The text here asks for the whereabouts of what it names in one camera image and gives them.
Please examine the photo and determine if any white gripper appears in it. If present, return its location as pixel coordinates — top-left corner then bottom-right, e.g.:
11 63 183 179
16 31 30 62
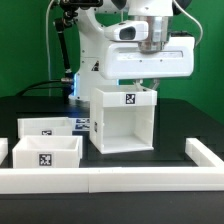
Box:
100 37 195 91

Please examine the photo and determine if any white drawer cabinet box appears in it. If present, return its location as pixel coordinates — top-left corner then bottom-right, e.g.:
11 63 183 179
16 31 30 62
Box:
90 85 157 154

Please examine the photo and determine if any white front drawer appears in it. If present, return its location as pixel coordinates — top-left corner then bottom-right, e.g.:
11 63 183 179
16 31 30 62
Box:
12 135 83 168

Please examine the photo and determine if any white drawer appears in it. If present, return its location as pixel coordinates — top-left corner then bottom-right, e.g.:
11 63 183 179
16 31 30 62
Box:
17 117 72 138
12 135 83 168

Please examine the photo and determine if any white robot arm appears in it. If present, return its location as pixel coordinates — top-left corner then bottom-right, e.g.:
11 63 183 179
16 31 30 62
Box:
74 0 196 101

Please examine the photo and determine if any white rear drawer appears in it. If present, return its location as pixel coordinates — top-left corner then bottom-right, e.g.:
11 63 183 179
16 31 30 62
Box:
17 117 72 138

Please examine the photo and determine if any marker tag sheet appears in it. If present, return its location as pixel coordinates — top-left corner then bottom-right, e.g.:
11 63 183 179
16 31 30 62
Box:
70 118 90 131

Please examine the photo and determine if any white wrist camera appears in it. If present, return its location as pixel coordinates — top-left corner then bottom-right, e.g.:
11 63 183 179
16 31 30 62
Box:
104 20 149 42

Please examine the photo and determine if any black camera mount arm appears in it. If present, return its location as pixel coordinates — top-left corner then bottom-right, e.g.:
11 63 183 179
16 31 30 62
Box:
54 0 103 83

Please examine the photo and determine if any white cable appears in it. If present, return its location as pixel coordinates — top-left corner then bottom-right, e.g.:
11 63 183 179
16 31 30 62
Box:
45 0 56 98

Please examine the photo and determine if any black cable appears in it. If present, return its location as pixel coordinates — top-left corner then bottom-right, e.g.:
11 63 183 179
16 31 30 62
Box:
14 79 74 98

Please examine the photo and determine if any white front fence rail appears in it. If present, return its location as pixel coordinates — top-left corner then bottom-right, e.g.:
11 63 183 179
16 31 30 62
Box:
0 167 224 194

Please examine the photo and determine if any white left fence rail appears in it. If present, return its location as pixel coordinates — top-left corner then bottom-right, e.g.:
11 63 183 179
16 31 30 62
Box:
0 138 8 165

